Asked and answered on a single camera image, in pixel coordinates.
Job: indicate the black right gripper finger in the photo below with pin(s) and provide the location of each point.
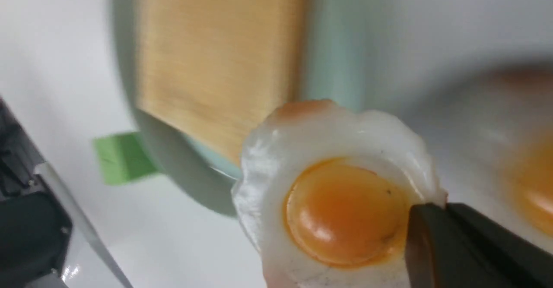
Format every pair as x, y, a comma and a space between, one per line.
458, 247

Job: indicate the fried egg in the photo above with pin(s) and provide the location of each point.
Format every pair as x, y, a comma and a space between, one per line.
325, 194

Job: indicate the toast slice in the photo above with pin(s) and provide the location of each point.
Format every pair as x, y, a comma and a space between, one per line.
214, 69

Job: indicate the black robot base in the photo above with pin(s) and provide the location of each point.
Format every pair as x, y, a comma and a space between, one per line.
45, 240

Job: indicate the grey egg plate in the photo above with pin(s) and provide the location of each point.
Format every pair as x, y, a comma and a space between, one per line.
474, 79

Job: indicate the mint green plate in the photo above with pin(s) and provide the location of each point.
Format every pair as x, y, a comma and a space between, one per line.
332, 71

